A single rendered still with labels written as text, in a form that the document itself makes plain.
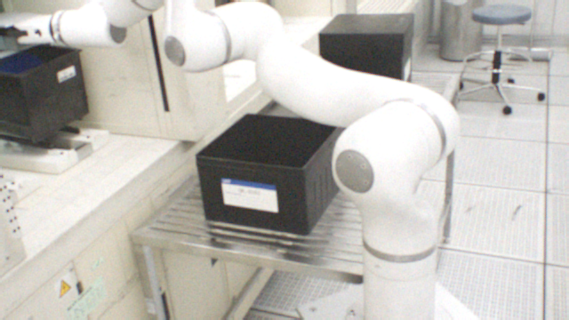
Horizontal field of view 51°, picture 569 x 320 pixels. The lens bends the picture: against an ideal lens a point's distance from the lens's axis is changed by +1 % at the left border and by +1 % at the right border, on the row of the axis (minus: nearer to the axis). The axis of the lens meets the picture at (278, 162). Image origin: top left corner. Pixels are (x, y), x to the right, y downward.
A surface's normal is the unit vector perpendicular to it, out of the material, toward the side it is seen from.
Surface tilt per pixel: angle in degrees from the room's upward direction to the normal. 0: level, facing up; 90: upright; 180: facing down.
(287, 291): 0
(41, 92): 95
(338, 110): 109
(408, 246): 90
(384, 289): 90
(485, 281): 0
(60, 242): 90
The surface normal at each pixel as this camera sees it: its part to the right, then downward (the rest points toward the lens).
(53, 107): 0.93, 0.18
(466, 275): -0.08, -0.89
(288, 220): -0.40, 0.44
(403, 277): -0.10, 0.44
